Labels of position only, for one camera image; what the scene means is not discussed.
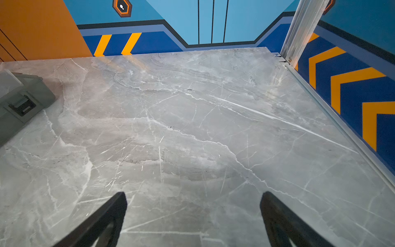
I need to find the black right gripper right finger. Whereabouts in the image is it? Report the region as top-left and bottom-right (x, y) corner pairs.
(260, 191), (333, 247)

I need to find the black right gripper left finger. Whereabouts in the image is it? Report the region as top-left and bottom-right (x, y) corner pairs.
(55, 192), (127, 247)

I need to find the grey plastic organizer box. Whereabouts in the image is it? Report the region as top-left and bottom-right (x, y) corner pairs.
(1, 69), (56, 146)

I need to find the right aluminium corner post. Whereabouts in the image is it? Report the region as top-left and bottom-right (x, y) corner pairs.
(280, 0), (329, 68)

